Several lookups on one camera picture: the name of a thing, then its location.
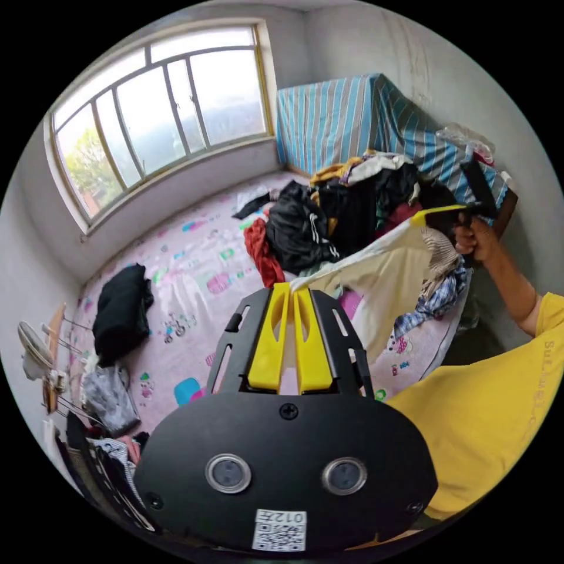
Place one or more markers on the person's body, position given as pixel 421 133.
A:
pixel 476 418

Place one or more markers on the pile of clothes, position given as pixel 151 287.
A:
pixel 299 229

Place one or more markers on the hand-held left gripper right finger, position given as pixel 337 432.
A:
pixel 313 361

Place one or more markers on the cupboard under blue striped cloth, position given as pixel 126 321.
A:
pixel 326 119

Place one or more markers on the grey garment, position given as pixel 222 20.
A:
pixel 108 396

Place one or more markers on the bed with pink printed sheet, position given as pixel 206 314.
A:
pixel 198 251

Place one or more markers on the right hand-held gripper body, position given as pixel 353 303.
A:
pixel 478 212

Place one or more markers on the person's right forearm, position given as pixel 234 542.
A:
pixel 513 286

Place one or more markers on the white fan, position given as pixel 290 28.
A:
pixel 35 348

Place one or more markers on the window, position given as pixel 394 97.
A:
pixel 163 114

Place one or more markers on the black folded garment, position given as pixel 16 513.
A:
pixel 121 313

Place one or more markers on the white tank top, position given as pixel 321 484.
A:
pixel 392 273

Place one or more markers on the person's right hand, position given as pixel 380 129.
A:
pixel 480 240

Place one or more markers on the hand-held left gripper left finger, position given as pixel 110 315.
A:
pixel 266 352

